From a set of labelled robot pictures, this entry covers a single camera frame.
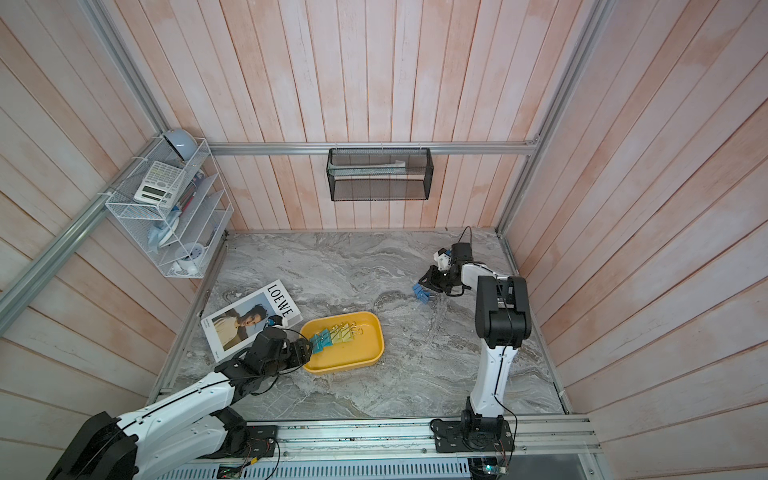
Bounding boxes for teal binder clip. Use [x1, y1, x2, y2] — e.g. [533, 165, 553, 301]
[316, 328, 335, 351]
[311, 334, 326, 355]

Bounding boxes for yellow binder clip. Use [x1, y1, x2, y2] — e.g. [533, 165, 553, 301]
[329, 322, 359, 345]
[334, 322, 364, 343]

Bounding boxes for yellow plastic storage box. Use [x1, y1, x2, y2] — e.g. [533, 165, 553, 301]
[301, 311, 385, 375]

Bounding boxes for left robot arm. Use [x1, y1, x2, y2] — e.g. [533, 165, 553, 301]
[48, 326, 313, 479]

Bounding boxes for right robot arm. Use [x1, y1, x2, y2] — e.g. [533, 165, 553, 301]
[418, 262, 533, 431]

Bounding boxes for white LOEWE book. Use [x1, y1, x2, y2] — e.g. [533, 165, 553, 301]
[201, 280, 303, 363]

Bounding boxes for papers in mesh basket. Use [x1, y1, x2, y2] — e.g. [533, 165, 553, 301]
[327, 161, 407, 177]

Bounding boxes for white calculator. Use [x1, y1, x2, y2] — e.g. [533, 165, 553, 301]
[133, 161, 184, 208]

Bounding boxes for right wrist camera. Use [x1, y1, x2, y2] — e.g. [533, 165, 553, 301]
[434, 242, 474, 271]

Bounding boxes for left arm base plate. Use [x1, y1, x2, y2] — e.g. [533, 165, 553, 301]
[206, 425, 278, 459]

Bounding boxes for black mesh wall basket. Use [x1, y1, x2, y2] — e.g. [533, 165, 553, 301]
[326, 147, 434, 202]

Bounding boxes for aluminium mounting rail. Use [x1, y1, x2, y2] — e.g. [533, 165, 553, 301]
[247, 414, 602, 461]

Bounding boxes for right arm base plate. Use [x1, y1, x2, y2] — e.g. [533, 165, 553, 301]
[429, 416, 515, 453]

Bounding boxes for white wire wall shelf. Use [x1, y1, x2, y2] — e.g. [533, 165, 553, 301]
[106, 136, 234, 279]

